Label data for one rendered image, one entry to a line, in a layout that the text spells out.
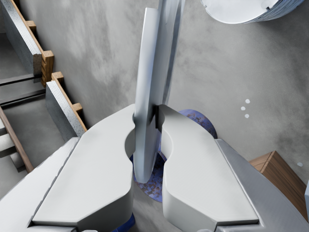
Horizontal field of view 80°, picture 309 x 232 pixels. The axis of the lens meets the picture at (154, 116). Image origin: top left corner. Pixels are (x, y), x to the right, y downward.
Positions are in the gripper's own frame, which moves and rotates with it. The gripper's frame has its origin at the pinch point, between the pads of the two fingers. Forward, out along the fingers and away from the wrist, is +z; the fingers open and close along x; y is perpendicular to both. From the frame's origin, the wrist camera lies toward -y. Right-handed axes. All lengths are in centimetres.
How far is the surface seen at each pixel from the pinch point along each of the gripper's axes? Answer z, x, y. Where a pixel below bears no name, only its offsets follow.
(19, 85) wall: 313, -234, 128
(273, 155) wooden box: 58, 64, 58
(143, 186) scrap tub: 68, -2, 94
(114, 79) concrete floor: 162, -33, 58
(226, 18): 57, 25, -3
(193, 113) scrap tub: 94, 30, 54
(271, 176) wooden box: 47, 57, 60
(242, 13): 54, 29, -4
